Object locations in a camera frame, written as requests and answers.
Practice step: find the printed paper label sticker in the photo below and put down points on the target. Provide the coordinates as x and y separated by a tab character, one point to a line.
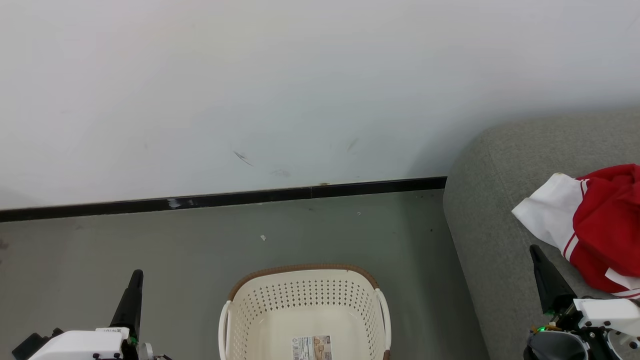
312	348

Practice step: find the cream perforated laundry basket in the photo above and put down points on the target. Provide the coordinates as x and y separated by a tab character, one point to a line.
300	300

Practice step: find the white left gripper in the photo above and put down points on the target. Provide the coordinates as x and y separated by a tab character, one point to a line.
80	345

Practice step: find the grey fabric sofa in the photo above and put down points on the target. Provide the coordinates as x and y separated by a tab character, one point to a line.
490	210

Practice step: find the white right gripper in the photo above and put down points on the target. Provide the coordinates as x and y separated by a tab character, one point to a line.
610	310

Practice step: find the black baseboard strip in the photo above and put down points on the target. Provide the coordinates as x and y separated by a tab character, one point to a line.
225	199

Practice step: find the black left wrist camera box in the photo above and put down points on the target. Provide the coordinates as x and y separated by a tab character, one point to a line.
30	347

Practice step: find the red garment with white sleeve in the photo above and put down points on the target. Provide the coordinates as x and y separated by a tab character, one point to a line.
615	215

